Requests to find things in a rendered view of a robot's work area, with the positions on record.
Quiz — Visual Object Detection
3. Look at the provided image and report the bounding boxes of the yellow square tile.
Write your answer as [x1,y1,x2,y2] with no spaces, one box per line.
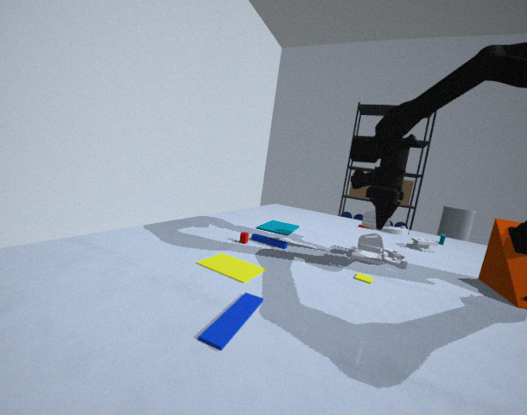
[354,273,373,284]

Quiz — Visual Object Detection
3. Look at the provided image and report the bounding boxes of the teal flat rectangular plate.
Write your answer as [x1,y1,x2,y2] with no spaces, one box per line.
[257,220,300,236]

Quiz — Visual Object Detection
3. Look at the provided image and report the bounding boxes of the yellow flat rectangular plate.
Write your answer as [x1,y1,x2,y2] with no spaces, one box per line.
[196,253,266,283]

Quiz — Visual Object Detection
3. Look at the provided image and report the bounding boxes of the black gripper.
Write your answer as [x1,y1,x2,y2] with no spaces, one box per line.
[366,163,406,230]

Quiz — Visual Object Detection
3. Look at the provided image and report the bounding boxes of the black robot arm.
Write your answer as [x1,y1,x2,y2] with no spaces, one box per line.
[350,42,527,255]

